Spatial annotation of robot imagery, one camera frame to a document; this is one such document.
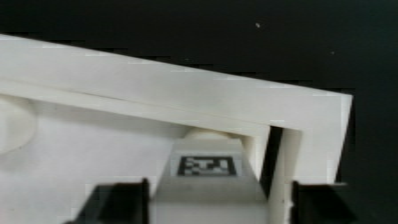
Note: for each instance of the white square tabletop part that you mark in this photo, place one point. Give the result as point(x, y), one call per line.
point(93, 149)

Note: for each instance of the white leg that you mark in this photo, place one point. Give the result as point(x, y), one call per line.
point(209, 191)

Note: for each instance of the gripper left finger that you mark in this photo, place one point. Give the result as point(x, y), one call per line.
point(117, 205)

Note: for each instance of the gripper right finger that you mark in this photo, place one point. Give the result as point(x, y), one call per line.
point(321, 207)

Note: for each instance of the white obstacle fence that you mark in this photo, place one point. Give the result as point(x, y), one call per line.
point(154, 90)

